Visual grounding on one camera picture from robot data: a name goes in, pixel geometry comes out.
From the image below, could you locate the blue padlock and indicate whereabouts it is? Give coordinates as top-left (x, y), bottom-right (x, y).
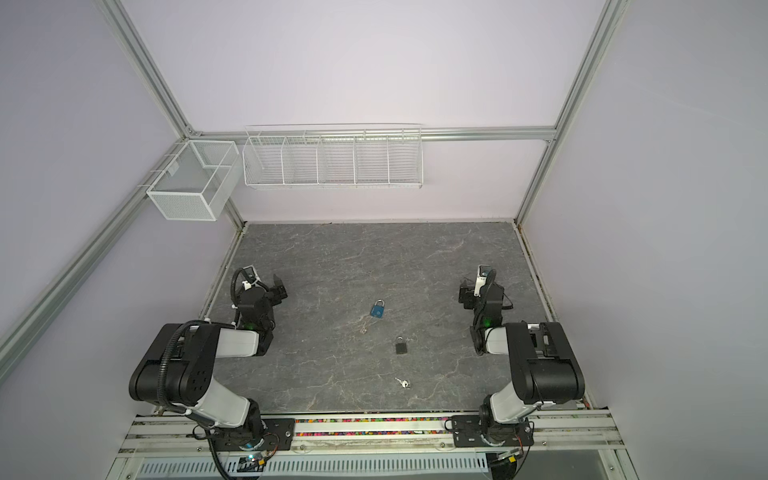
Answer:
top-left (370, 299), bottom-right (385, 319)

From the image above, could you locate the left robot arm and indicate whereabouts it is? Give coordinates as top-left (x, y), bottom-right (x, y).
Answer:
top-left (128, 276), bottom-right (288, 451)

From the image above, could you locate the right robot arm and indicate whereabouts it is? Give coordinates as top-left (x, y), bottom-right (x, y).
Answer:
top-left (451, 279), bottom-right (586, 447)

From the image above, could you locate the grey padlock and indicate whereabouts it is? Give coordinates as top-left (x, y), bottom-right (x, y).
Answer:
top-left (395, 336), bottom-right (408, 355)

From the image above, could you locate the white mesh box basket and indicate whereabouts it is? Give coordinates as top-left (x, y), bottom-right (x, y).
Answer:
top-left (147, 140), bottom-right (244, 221)

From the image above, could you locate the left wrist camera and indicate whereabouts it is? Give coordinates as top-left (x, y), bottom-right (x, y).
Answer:
top-left (242, 265), bottom-right (261, 285)

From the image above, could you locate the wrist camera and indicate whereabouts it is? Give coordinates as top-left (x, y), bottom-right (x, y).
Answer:
top-left (242, 265), bottom-right (261, 285)
top-left (474, 265), bottom-right (493, 297)

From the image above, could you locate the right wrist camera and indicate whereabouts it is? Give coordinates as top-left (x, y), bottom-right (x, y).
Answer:
top-left (474, 265), bottom-right (493, 297)

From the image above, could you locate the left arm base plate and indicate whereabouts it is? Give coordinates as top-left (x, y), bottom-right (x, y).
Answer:
top-left (212, 417), bottom-right (296, 452)

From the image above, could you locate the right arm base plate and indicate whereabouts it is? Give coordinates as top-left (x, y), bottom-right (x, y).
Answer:
top-left (444, 414), bottom-right (534, 448)

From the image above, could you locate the white wire basket long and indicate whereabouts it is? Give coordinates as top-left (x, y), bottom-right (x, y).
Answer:
top-left (243, 123), bottom-right (424, 189)

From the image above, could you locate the aluminium front rail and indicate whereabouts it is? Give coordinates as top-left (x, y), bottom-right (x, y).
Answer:
top-left (117, 410), bottom-right (627, 458)

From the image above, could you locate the aluminium frame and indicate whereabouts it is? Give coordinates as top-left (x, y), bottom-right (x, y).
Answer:
top-left (1, 1), bottom-right (628, 380)

